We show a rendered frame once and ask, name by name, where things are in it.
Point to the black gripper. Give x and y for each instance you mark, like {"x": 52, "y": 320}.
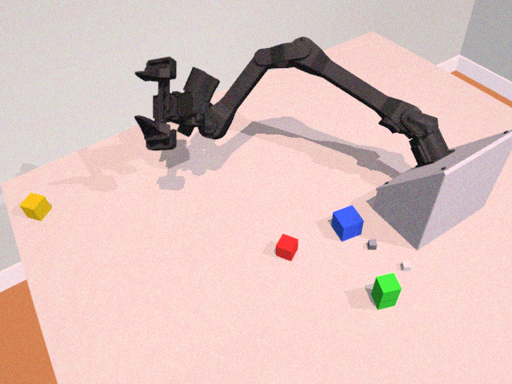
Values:
{"x": 157, "y": 133}

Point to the green block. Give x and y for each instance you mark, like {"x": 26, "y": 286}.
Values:
{"x": 387, "y": 287}
{"x": 382, "y": 305}

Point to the red block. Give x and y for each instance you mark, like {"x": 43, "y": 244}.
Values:
{"x": 287, "y": 247}

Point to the blue block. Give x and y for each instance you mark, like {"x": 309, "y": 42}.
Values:
{"x": 347, "y": 223}

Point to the yellow cube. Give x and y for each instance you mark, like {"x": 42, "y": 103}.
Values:
{"x": 35, "y": 206}

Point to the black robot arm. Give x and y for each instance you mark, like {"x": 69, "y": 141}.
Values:
{"x": 213, "y": 121}

